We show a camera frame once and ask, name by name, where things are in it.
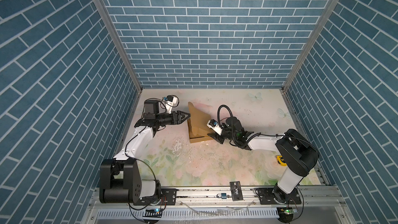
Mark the controller board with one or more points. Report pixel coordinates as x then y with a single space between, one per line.
153 213
286 214

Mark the aluminium corner post right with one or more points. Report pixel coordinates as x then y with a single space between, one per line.
329 7

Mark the left controller board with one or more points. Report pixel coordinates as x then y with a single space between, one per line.
153 213

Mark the aluminium corner post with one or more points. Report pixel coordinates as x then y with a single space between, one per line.
102 11
329 7

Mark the white slotted cable duct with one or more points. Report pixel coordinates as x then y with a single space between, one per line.
191 214

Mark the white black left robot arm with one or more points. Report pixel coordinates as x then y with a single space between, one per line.
120 179

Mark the yellow tape measure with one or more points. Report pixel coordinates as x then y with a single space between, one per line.
281 161

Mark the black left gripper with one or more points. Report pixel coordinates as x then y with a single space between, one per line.
183 114

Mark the right controller board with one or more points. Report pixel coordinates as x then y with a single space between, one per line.
286 214

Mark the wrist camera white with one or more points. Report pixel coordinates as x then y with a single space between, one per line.
215 126
170 102

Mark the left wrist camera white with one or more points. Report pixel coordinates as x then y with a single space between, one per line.
170 102

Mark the black VIP card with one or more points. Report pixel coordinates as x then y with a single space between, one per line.
236 191

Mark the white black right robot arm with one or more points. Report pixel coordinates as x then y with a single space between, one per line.
298 153

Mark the brown cardboard box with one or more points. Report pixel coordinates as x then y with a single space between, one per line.
197 125

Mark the aluminium corner post left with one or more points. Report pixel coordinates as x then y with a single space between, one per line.
102 11

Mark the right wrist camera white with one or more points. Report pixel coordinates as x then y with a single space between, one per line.
215 126

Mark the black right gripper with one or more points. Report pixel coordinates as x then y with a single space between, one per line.
216 137

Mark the aluminium front rail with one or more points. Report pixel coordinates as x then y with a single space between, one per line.
312 196

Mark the small padlock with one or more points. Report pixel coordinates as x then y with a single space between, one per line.
222 196

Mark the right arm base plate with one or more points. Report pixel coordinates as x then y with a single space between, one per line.
267 196

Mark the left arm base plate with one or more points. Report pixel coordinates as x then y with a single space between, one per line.
169 193

